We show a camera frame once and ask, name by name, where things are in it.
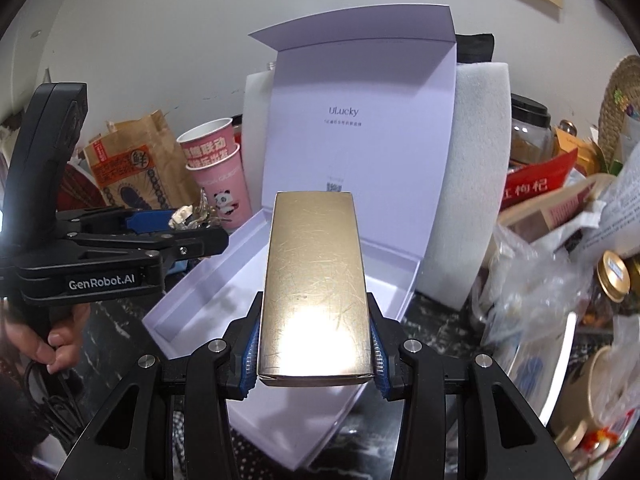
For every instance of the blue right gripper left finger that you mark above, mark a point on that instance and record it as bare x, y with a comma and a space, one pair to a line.
249, 363

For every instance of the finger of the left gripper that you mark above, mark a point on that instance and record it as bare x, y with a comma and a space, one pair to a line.
79, 249
116, 220

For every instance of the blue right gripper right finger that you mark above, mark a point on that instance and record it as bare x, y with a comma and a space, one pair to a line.
380, 363

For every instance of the gold butterfly hair clip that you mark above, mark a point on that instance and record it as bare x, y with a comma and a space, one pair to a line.
202, 215

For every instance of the gold rectangular box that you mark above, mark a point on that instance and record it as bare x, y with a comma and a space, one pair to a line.
315, 328

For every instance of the person's hand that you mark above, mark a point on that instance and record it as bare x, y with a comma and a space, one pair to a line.
60, 350

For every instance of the brown paper snack bag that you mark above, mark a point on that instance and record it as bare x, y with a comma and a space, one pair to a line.
139, 164

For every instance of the lower pink panda cup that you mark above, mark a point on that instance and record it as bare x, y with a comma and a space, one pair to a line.
225, 188

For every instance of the upper pink paper cup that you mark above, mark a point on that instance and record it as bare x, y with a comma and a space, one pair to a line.
208, 143

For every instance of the white foam block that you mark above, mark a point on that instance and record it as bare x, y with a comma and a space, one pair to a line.
465, 185

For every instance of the clear plastic bag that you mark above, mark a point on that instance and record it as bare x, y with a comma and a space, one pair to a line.
530, 290

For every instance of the red goji package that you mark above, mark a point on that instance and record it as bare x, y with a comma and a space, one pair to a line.
537, 179

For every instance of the gold lid jar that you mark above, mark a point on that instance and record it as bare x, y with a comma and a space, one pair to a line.
613, 276

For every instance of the glass jar black lid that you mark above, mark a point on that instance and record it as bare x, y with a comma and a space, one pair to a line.
531, 134

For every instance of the white printed paper sheet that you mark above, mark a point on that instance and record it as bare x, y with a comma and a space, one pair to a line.
619, 223

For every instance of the woven straw fan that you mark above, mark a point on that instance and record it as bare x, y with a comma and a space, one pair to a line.
621, 100

